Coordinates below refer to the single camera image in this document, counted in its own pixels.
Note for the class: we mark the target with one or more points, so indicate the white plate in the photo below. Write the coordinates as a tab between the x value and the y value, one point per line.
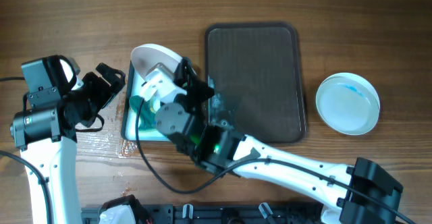
149	57
348	104

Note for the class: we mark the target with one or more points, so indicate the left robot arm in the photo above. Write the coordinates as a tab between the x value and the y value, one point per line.
45	134

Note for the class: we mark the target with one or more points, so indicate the dark green water tub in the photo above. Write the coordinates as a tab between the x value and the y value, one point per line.
134	85

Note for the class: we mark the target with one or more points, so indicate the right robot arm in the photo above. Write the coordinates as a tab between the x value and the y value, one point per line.
360	193

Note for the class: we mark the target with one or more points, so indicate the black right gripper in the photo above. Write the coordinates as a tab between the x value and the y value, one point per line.
188	80

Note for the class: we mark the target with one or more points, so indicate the green sponge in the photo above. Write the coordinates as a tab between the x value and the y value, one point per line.
146	122

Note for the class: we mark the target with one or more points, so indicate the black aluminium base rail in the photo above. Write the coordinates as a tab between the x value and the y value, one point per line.
286	213

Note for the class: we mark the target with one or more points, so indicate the dark brown serving tray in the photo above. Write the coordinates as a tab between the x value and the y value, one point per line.
255	70

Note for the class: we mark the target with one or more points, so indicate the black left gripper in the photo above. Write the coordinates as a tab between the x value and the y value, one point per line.
104	91

